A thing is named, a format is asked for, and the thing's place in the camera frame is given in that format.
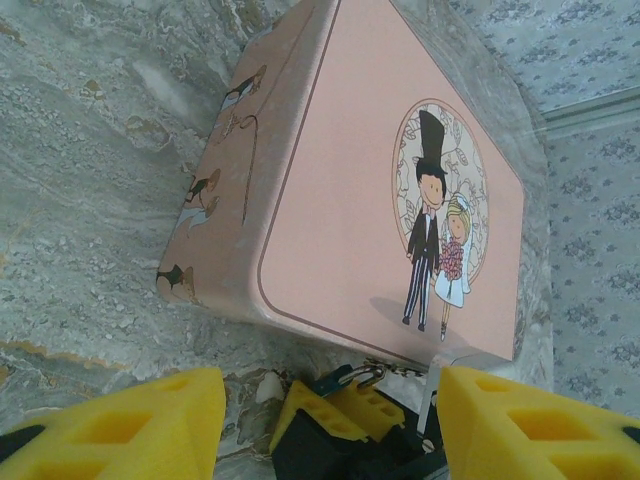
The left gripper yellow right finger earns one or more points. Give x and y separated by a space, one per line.
480 450

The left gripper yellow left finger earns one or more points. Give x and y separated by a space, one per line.
165 450

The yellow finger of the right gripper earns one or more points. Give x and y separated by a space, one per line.
310 400

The small blue padlock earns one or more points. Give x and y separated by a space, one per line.
335 382

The pink wedding couple tin box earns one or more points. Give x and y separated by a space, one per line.
350 200

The aluminium frame post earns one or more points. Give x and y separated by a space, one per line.
590 112

